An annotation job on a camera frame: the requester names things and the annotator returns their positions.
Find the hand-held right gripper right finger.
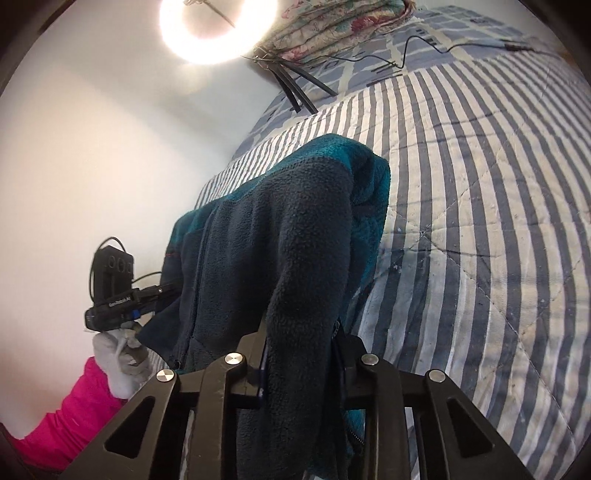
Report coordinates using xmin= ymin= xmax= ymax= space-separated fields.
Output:
xmin=332 ymin=330 xmax=522 ymax=480

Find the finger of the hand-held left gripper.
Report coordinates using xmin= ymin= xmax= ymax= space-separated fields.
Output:
xmin=134 ymin=283 xmax=178 ymax=317

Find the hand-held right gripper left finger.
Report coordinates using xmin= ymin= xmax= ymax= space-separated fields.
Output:
xmin=68 ymin=318 xmax=271 ymax=480

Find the teal plaid fleece jacket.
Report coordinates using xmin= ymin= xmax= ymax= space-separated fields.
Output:
xmin=139 ymin=133 xmax=392 ymax=480

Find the person's left hand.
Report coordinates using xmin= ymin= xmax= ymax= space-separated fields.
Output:
xmin=92 ymin=323 xmax=151 ymax=398

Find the blue white striped quilt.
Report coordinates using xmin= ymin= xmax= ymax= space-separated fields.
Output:
xmin=182 ymin=60 xmax=591 ymax=480

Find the folded floral quilt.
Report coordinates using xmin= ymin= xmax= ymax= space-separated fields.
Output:
xmin=263 ymin=0 xmax=416 ymax=61

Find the blue checked bed sheet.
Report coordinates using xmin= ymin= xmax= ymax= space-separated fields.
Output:
xmin=249 ymin=4 xmax=568 ymax=144

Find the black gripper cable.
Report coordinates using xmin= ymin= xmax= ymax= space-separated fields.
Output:
xmin=88 ymin=237 xmax=163 ymax=301

